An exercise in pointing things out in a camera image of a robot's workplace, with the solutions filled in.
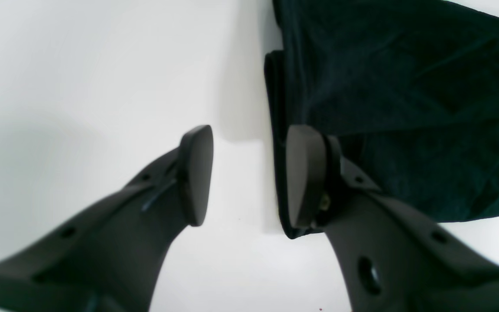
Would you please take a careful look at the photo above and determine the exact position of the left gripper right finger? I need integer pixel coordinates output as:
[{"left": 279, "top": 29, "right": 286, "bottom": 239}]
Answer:
[{"left": 286, "top": 125, "right": 499, "bottom": 312}]

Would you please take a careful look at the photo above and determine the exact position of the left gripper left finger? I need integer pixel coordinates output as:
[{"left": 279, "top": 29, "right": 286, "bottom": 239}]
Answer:
[{"left": 0, "top": 126, "right": 214, "bottom": 312}]

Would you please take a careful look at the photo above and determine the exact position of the black T-shirt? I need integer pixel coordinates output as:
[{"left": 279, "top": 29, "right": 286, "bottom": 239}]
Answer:
[{"left": 265, "top": 0, "right": 499, "bottom": 239}]

